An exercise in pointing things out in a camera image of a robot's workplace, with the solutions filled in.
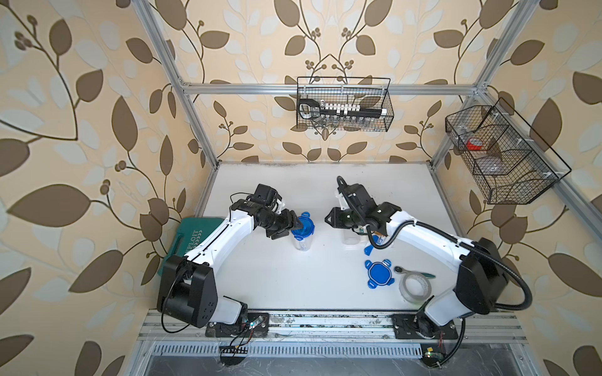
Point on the aluminium front rail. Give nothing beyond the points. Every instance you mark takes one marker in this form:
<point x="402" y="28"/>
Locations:
<point x="341" y="326"/>

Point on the white black socket rail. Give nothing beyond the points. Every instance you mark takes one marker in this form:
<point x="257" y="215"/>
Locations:
<point x="355" y="111"/>

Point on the blue lid of cup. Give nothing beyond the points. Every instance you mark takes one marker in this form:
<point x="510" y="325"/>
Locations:
<point x="306" y="227"/>
<point x="380" y="273"/>

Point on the red item in basket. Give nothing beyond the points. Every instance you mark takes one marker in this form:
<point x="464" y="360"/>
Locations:
<point x="474" y="144"/>

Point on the black wire basket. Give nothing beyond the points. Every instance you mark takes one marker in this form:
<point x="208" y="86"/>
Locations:
<point x="344" y="103"/>
<point x="518" y="163"/>

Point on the right black wire basket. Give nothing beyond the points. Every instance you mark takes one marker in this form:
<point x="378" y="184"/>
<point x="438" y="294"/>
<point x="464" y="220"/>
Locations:
<point x="518" y="163"/>

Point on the clear tape roll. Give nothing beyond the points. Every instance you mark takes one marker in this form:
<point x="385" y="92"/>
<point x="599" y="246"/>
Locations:
<point x="415" y="288"/>

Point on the back black wire basket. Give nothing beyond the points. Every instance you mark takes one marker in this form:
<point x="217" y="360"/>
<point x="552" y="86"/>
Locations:
<point x="344" y="103"/>

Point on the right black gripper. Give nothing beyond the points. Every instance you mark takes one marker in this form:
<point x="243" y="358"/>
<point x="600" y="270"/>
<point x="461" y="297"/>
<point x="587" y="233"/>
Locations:
<point x="334" y="219"/>

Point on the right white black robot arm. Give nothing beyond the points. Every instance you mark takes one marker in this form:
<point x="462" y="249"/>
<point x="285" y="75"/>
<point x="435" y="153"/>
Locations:
<point x="484" y="284"/>

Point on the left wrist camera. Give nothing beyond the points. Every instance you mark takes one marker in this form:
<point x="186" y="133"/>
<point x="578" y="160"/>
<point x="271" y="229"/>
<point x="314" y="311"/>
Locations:
<point x="268" y="197"/>

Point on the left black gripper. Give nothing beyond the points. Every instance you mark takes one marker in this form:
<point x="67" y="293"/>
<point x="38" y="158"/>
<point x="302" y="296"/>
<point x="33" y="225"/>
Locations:
<point x="292" y="216"/>

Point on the green plastic tool case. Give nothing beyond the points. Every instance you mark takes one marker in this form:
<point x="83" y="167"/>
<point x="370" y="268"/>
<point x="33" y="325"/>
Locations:
<point x="190" y="233"/>

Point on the black handled scissors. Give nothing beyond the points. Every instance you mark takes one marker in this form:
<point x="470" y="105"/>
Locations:
<point x="309" y="109"/>

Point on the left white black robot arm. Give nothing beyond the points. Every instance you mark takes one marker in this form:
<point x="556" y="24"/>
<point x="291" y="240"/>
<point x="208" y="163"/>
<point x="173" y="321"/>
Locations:
<point x="188" y="291"/>

